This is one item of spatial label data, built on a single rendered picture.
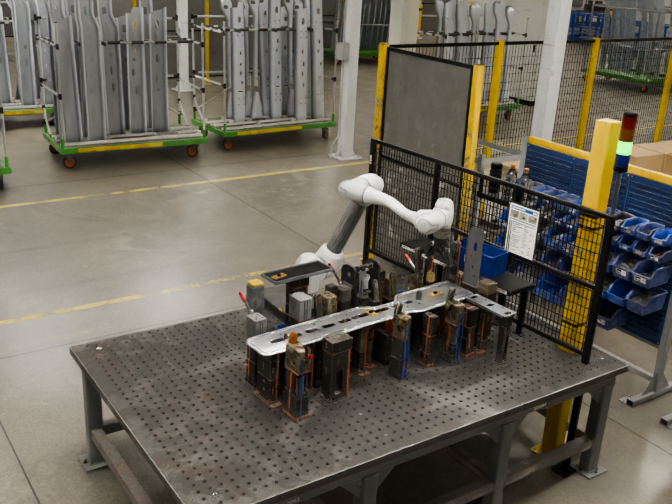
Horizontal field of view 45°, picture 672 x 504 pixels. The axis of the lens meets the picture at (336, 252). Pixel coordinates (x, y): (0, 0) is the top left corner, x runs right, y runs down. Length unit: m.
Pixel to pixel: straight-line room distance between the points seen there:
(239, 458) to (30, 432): 1.90
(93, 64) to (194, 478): 7.72
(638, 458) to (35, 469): 3.47
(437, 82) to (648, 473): 3.25
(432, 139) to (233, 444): 3.63
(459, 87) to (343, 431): 3.32
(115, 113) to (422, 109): 5.32
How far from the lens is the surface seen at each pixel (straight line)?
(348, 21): 10.92
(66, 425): 5.16
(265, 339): 3.84
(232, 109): 11.78
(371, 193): 4.44
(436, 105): 6.49
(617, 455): 5.23
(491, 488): 4.37
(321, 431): 3.73
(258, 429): 3.73
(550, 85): 8.35
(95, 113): 10.61
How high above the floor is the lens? 2.76
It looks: 21 degrees down
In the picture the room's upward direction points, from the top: 3 degrees clockwise
